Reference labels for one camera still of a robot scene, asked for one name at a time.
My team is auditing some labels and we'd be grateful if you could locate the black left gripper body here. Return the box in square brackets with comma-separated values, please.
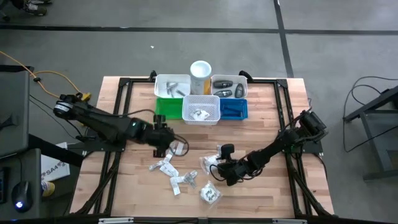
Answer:
[144, 123, 177, 150]

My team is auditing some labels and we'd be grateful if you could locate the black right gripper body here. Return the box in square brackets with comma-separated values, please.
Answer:
[224, 159, 251, 180]

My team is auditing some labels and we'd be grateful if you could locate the clear bag of cotton pads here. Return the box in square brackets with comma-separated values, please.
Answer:
[189, 109, 211, 122]
[199, 181, 223, 205]
[199, 154, 220, 175]

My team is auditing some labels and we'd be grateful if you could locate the green plastic basket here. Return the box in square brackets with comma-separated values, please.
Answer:
[155, 97, 184, 120]

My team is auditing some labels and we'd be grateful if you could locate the white solid plastic bin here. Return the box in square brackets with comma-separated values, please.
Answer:
[154, 73, 192, 99]
[211, 74, 249, 100]

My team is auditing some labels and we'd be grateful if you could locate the white perforated plastic basket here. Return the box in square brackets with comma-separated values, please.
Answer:
[182, 94, 221, 126]

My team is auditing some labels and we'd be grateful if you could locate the white and yellow canister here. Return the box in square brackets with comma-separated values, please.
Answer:
[190, 60, 213, 95]

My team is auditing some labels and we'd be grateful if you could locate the blue plastic basket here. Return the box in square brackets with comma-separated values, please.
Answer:
[219, 98, 249, 121]

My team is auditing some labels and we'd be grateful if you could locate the white printed cardboard box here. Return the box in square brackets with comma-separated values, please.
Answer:
[40, 142, 71, 182]

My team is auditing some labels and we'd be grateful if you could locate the person's shoe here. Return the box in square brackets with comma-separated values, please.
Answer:
[24, 1, 48, 17]
[41, 180, 56, 197]

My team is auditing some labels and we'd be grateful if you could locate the black side table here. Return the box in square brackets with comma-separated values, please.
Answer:
[343, 85, 398, 182]

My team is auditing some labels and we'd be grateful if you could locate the grey desk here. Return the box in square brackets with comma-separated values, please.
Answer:
[0, 65, 43, 220]

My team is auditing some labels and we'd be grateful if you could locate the black computer mouse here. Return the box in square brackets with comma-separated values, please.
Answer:
[11, 180, 34, 213]

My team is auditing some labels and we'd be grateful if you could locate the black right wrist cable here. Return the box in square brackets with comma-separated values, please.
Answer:
[209, 164, 225, 182]

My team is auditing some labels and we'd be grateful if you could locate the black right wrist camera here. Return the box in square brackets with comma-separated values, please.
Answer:
[220, 143, 236, 161]

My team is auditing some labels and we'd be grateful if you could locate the black metal table frame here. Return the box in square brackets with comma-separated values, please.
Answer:
[70, 70, 336, 218]

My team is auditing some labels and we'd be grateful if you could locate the silver metal bracket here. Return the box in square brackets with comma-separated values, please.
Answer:
[272, 218, 308, 224]
[98, 217, 135, 224]

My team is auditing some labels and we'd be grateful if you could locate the yellow floor cable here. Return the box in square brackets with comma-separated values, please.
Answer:
[0, 50, 91, 102]

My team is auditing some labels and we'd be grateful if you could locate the black floor cable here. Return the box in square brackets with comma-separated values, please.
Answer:
[341, 75, 398, 154]

